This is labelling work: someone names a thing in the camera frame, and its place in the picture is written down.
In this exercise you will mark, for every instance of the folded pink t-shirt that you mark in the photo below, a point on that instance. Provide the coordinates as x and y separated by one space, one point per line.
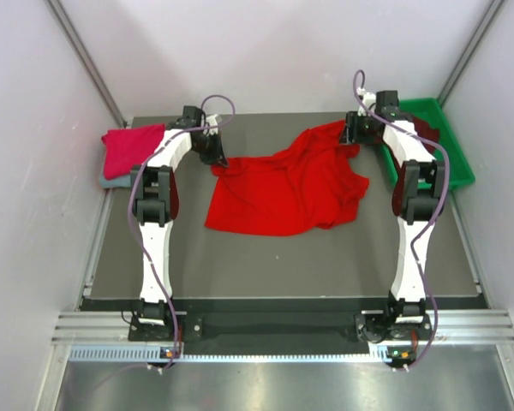
127 147

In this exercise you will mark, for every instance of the green plastic bin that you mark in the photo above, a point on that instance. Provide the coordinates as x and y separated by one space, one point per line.
428 109

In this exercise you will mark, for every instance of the right corner aluminium post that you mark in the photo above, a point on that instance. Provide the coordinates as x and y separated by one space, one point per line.
472 45

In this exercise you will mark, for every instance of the folded grey-blue t-shirt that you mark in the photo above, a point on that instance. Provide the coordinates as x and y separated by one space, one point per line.
117 182

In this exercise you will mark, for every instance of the slotted cable duct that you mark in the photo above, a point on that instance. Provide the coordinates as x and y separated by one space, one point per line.
157 354

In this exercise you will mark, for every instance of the bright red t-shirt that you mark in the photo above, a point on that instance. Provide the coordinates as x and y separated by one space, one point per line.
308 185

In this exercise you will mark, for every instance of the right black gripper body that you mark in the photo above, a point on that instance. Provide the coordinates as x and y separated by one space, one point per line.
361 128

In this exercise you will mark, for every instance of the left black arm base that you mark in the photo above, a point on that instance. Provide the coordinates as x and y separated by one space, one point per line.
190 328

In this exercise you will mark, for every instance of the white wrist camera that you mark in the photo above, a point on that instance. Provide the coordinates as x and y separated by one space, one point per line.
366 101
212 121

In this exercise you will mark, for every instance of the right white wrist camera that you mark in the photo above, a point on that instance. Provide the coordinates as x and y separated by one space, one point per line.
366 101

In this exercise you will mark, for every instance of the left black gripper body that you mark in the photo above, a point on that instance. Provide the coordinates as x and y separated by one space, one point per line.
208 147

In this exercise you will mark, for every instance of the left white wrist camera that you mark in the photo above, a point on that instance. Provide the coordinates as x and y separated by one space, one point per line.
212 121

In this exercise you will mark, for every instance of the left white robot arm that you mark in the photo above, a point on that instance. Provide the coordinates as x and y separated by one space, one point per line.
153 207

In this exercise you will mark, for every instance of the left corner aluminium post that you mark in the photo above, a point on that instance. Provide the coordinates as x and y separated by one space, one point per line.
76 42

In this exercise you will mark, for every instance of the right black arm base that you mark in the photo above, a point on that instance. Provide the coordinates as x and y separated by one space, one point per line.
375 327

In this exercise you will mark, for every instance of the corner aluminium post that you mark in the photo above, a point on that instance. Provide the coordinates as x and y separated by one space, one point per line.
472 45
76 42

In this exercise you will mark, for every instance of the aluminium frame rail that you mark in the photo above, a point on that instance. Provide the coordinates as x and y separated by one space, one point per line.
456 327

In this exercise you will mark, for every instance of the dark red t-shirt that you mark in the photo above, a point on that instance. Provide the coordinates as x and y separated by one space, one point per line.
425 130

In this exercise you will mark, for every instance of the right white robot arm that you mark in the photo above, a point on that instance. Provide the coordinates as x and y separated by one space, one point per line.
417 201

